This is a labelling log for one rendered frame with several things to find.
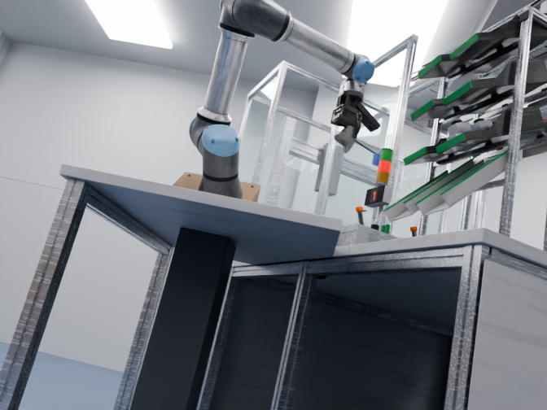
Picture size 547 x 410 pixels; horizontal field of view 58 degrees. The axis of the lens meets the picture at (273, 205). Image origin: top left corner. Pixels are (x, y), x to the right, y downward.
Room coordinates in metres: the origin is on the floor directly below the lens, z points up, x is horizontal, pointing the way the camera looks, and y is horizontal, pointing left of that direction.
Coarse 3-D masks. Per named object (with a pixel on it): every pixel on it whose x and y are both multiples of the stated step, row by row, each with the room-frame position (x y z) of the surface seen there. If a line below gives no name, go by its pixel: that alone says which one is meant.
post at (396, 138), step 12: (408, 48) 1.94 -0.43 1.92; (408, 60) 1.93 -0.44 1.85; (408, 72) 1.93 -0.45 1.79; (408, 84) 1.93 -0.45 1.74; (408, 96) 1.94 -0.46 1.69; (396, 108) 1.95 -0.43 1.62; (396, 120) 1.93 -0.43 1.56; (396, 132) 1.93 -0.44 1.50; (396, 144) 1.94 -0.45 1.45; (396, 156) 1.93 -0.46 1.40; (384, 216) 1.94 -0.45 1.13
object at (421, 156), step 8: (440, 144) 1.52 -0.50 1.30; (416, 152) 1.42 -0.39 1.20; (424, 152) 1.38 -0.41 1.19; (432, 152) 1.38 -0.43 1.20; (456, 152) 1.43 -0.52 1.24; (464, 152) 1.46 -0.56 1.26; (408, 160) 1.47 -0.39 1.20; (416, 160) 1.45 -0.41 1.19; (424, 160) 1.47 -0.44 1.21; (432, 160) 1.50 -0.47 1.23
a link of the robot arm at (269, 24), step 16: (240, 0) 1.22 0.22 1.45; (256, 0) 1.20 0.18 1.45; (272, 0) 1.22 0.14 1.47; (240, 16) 1.24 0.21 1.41; (256, 16) 1.22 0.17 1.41; (272, 16) 1.21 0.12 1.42; (288, 16) 1.23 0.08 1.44; (256, 32) 1.26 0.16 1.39; (272, 32) 1.24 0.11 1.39; (288, 32) 1.26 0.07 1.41; (304, 32) 1.28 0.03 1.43; (304, 48) 1.31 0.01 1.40; (320, 48) 1.32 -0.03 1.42; (336, 48) 1.34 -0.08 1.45; (336, 64) 1.38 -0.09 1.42; (352, 64) 1.39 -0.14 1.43; (368, 64) 1.39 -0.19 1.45; (368, 80) 1.42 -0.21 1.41
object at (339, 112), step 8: (344, 96) 1.58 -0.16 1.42; (352, 96) 1.56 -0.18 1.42; (360, 96) 1.55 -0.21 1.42; (336, 104) 1.58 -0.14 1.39; (344, 104) 1.53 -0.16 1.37; (352, 104) 1.57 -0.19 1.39; (336, 112) 1.57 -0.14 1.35; (344, 112) 1.54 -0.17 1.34; (352, 112) 1.55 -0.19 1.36; (360, 112) 1.56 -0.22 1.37; (336, 120) 1.57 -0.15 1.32; (344, 120) 1.55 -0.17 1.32; (352, 120) 1.56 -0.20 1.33; (344, 128) 1.61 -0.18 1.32
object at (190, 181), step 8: (184, 176) 1.70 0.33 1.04; (192, 176) 1.70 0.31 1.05; (200, 176) 1.70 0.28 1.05; (176, 184) 1.65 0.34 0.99; (184, 184) 1.65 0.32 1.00; (192, 184) 1.66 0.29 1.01; (248, 184) 1.67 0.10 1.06; (248, 192) 1.63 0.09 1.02; (256, 192) 1.63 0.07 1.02; (248, 200) 1.59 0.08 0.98; (256, 200) 1.66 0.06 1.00
